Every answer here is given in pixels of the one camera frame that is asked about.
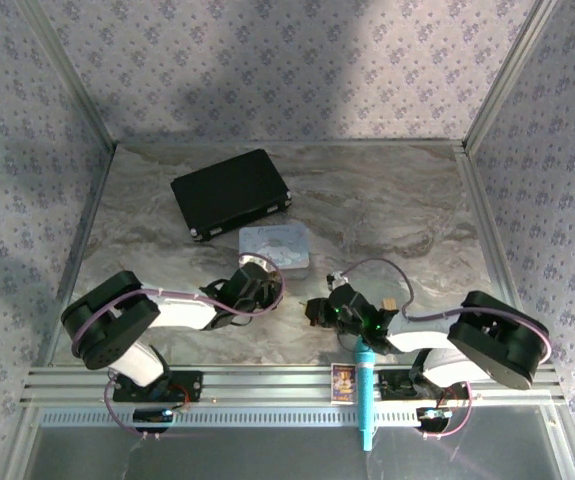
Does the pale blue tin box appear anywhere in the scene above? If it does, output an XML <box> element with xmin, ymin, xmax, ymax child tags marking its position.
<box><xmin>238</xmin><ymin>224</ymin><xmax>313</xmax><ymax>281</ymax></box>

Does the small picture card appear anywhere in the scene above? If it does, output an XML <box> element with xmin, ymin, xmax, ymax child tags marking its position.
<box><xmin>330</xmin><ymin>364</ymin><xmax>358</xmax><ymax>405</ymax></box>

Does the blue toy microphone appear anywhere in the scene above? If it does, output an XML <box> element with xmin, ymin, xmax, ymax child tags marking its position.
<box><xmin>351</xmin><ymin>339</ymin><xmax>376</xmax><ymax>452</ymax></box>

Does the black hard case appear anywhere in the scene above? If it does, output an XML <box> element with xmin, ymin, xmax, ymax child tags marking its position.
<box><xmin>169</xmin><ymin>148</ymin><xmax>293</xmax><ymax>245</ymax></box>

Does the small black electronics board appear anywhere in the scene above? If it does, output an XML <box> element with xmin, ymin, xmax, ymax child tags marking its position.
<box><xmin>133</xmin><ymin>407</ymin><xmax>176</xmax><ymax>434</ymax></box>
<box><xmin>416</xmin><ymin>407</ymin><xmax>453</xmax><ymax>432</ymax></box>

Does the grey metal panel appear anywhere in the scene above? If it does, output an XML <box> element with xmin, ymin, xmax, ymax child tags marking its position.
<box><xmin>21</xmin><ymin>424</ymin><xmax>575</xmax><ymax>480</ymax></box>

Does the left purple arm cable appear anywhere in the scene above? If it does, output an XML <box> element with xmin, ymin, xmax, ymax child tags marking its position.
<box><xmin>70</xmin><ymin>258</ymin><xmax>287</xmax><ymax>442</ymax></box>

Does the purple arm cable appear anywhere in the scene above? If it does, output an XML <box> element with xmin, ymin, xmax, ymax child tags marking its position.
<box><xmin>326</xmin><ymin>258</ymin><xmax>553</xmax><ymax>442</ymax></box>
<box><xmin>70</xmin><ymin>258</ymin><xmax>287</xmax><ymax>442</ymax></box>

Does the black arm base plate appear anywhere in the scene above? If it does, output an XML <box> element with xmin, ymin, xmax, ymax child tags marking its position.
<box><xmin>111</xmin><ymin>369</ymin><xmax>204</xmax><ymax>404</ymax></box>
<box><xmin>379</xmin><ymin>368</ymin><xmax>471</xmax><ymax>402</ymax></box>

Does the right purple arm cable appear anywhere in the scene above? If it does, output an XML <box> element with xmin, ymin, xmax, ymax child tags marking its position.
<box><xmin>326</xmin><ymin>258</ymin><xmax>553</xmax><ymax>442</ymax></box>

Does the aluminium front rail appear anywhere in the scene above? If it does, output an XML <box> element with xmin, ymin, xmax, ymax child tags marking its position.
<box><xmin>19</xmin><ymin>366</ymin><xmax>566</xmax><ymax>404</ymax></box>

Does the perforated metal cable duct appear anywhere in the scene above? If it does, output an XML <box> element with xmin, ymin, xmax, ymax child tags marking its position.
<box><xmin>36</xmin><ymin>404</ymin><xmax>552</xmax><ymax>429</ymax></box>

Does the aluminium side rail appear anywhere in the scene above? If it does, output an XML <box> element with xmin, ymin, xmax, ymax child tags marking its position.
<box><xmin>39</xmin><ymin>143</ymin><xmax>118</xmax><ymax>369</ymax></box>
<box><xmin>454</xmin><ymin>143</ymin><xmax>536</xmax><ymax>321</ymax></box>

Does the aluminium corner post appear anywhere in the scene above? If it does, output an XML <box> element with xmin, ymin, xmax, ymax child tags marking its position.
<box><xmin>19</xmin><ymin>0</ymin><xmax>119</xmax><ymax>147</ymax></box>
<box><xmin>464</xmin><ymin>0</ymin><xmax>566</xmax><ymax>151</ymax></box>

